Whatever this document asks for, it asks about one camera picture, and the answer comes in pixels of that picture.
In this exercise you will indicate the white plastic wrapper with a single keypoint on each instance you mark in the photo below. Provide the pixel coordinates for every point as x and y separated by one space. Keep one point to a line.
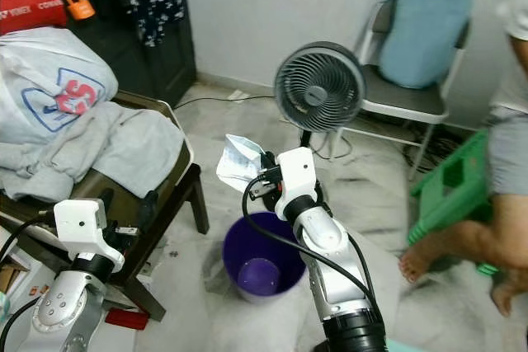
238 162

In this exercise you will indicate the dark wooden chair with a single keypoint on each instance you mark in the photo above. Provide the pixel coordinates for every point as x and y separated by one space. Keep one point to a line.
173 187

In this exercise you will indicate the grey crumpled towel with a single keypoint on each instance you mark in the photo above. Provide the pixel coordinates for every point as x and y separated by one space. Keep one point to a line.
124 150

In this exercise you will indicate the purple waste bin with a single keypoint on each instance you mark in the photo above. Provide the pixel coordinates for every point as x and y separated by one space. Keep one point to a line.
260 269

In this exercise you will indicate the grey round floor fan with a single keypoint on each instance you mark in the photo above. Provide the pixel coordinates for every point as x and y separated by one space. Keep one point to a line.
320 88

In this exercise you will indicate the small red box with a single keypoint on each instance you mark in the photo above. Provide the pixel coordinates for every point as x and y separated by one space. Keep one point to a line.
128 319

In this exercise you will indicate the white carton with orange print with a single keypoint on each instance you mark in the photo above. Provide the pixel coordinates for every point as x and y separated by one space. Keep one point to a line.
25 282

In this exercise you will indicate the black cabinet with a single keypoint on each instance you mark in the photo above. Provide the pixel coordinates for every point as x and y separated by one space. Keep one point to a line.
173 72

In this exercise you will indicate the white plastic bag red logo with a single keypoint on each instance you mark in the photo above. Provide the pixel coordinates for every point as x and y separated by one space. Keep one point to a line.
41 80

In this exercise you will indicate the grey metal folding chair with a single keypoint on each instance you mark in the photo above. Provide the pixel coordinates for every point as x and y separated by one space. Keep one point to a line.
404 103

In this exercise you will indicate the green plastic stool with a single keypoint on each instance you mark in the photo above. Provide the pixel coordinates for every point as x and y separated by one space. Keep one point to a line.
454 195

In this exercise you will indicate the orange padlock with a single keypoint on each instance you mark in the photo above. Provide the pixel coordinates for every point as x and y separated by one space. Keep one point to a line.
80 8

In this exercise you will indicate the blue cushion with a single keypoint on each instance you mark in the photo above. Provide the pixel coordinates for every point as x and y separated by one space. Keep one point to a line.
425 30

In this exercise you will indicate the person in grey shorts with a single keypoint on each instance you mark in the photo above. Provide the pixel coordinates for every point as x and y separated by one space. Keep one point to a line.
507 162

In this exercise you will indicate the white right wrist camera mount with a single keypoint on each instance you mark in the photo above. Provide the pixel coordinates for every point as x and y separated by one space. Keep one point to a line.
297 179

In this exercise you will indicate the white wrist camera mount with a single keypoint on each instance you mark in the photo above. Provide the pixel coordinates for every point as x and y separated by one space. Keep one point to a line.
297 179
78 228

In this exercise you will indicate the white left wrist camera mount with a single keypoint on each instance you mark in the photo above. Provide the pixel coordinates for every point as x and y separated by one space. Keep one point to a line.
78 228

